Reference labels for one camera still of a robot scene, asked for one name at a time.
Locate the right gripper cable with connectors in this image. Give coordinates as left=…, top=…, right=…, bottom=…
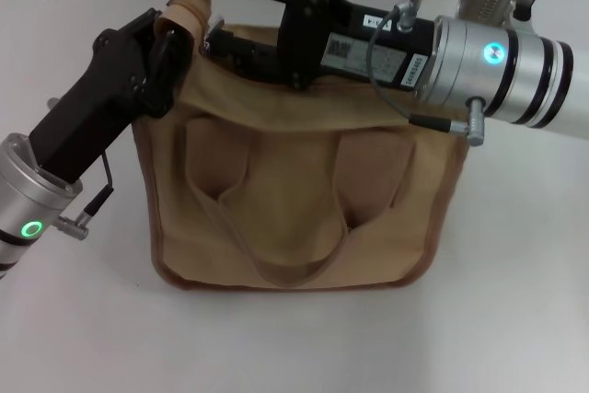
left=370, top=0, right=488, bottom=148

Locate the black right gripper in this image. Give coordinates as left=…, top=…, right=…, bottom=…
left=199, top=0, right=437, bottom=91

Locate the gripper cable with connectors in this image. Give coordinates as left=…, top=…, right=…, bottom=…
left=370, top=0, right=488, bottom=148
left=45, top=97, right=116, bottom=243

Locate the left gripper cable with connectors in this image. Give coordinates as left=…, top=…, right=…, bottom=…
left=45, top=97, right=116, bottom=243

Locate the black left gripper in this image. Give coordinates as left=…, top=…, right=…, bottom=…
left=29, top=7, right=193, bottom=182

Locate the khaki fabric food bag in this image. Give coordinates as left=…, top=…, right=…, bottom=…
left=131, top=0, right=470, bottom=291

